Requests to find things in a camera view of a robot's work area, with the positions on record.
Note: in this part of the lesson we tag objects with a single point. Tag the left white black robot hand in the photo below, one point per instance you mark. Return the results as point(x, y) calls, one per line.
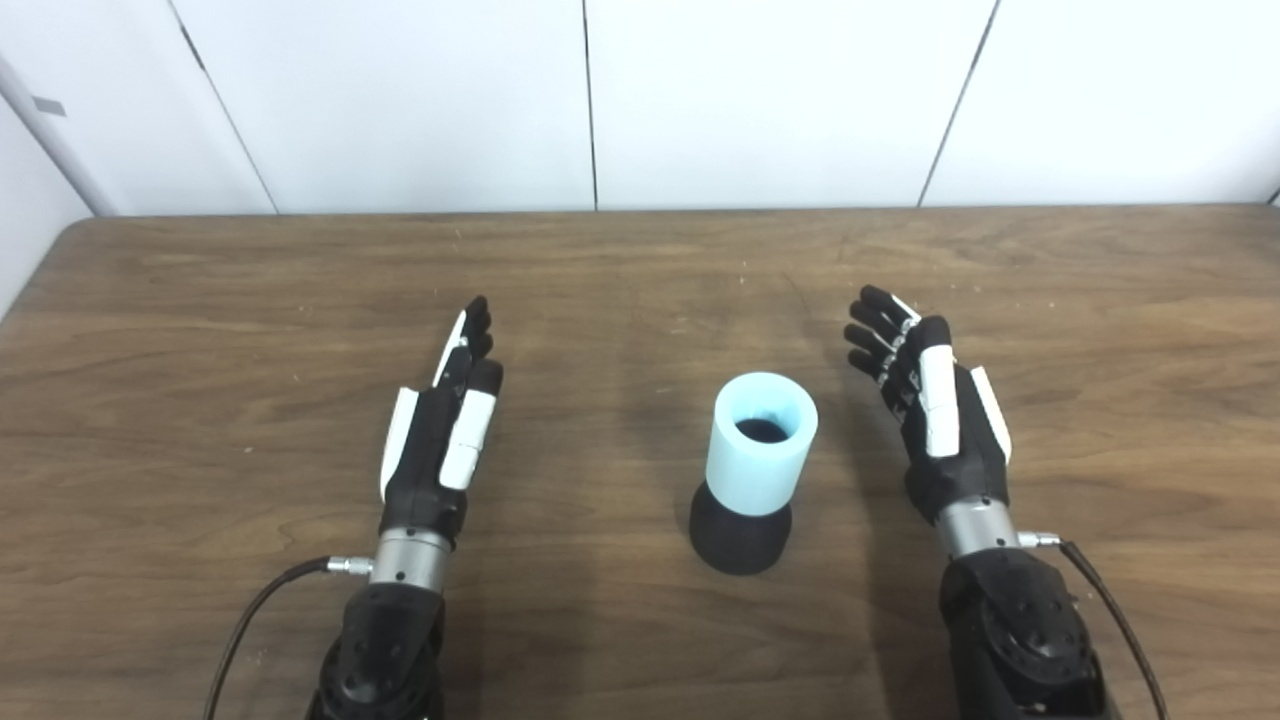
point(430, 470)

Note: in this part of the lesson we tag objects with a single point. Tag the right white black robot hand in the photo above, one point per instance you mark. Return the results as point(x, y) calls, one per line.
point(950, 450)

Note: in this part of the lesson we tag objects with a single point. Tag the black funnel-shaped nozzle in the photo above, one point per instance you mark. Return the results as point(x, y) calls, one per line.
point(740, 540)

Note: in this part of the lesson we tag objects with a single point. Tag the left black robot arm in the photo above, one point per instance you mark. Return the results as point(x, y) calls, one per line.
point(395, 620)

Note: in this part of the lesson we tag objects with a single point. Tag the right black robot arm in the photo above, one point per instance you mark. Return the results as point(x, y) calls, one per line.
point(1015, 620)

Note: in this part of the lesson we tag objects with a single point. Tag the white wall corner trim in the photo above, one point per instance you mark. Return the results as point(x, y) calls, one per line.
point(55, 140)

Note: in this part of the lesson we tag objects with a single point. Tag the small gray wall label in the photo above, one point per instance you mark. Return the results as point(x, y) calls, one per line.
point(49, 106)

